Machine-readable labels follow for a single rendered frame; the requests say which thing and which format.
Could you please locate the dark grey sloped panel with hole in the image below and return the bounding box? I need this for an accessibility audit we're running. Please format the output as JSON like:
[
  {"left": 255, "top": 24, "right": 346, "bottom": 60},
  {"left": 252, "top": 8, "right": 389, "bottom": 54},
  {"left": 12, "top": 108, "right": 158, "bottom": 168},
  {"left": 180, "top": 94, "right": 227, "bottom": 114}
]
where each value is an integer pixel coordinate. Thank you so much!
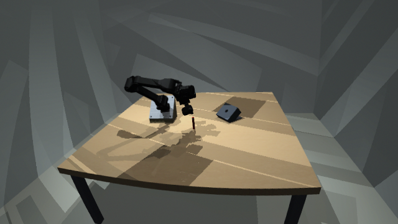
[{"left": 216, "top": 103, "right": 242, "bottom": 123}]

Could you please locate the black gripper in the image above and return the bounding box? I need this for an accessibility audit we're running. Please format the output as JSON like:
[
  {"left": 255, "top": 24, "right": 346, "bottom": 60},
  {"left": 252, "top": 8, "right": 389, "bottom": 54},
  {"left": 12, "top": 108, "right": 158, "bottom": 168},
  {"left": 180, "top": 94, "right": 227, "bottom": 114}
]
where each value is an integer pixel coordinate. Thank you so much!
[{"left": 176, "top": 96, "right": 193, "bottom": 116}]

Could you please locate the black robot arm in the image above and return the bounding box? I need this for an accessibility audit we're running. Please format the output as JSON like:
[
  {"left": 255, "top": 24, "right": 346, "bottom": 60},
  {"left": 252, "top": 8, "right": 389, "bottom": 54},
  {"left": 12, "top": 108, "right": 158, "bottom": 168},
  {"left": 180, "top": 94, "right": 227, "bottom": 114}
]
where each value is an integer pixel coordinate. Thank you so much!
[{"left": 124, "top": 76, "right": 196, "bottom": 113}]

